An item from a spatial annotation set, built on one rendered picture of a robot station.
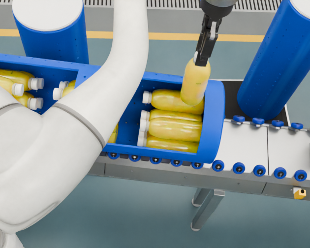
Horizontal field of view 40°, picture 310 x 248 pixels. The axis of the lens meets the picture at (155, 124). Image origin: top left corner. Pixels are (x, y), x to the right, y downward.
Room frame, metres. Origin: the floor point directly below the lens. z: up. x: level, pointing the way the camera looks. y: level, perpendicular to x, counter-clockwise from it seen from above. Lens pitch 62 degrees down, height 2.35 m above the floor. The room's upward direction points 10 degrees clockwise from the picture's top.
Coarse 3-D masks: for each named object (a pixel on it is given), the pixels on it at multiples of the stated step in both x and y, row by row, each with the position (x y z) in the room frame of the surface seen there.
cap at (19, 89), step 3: (18, 84) 0.68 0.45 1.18; (21, 84) 0.68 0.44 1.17; (15, 87) 0.67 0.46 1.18; (18, 87) 0.67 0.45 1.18; (21, 87) 0.67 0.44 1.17; (15, 90) 0.66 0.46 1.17; (18, 90) 0.66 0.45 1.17; (21, 90) 0.67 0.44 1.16; (15, 93) 0.65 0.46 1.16; (18, 93) 0.65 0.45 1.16; (21, 93) 0.66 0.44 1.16
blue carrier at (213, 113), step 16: (0, 64) 0.80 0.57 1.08; (16, 64) 0.81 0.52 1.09; (32, 64) 0.73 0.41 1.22; (48, 64) 0.74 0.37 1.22; (64, 64) 0.76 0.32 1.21; (80, 64) 0.78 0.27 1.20; (48, 80) 0.80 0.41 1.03; (64, 80) 0.81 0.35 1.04; (80, 80) 0.70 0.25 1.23; (144, 80) 0.83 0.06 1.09; (160, 80) 0.76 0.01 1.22; (176, 80) 0.77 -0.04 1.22; (208, 80) 0.81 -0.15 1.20; (48, 96) 0.76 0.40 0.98; (208, 96) 0.72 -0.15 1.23; (224, 96) 0.73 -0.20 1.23; (128, 112) 0.76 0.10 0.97; (208, 112) 0.67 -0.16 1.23; (128, 128) 0.70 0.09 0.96; (208, 128) 0.63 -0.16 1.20; (112, 144) 0.56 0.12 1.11; (128, 144) 0.63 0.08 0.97; (208, 144) 0.59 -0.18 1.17; (192, 160) 0.57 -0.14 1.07; (208, 160) 0.57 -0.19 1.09
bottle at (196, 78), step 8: (192, 64) 0.69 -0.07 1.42; (208, 64) 0.70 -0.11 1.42; (192, 72) 0.68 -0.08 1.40; (200, 72) 0.68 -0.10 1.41; (208, 72) 0.69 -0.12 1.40; (184, 80) 0.69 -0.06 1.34; (192, 80) 0.67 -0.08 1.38; (200, 80) 0.67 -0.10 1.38; (184, 88) 0.68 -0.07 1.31; (192, 88) 0.67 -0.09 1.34; (200, 88) 0.67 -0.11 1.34; (184, 96) 0.68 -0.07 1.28; (192, 96) 0.67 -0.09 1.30; (200, 96) 0.68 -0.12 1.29; (192, 104) 0.67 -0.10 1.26
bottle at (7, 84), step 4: (0, 76) 0.69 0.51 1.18; (0, 80) 0.67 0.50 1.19; (4, 80) 0.68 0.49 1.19; (8, 80) 0.68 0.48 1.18; (0, 84) 0.66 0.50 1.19; (4, 84) 0.66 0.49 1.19; (8, 84) 0.67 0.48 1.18; (12, 84) 0.68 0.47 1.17; (4, 88) 0.65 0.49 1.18; (8, 88) 0.66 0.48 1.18; (12, 88) 0.66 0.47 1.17; (8, 92) 0.65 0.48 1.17; (12, 92) 0.65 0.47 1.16
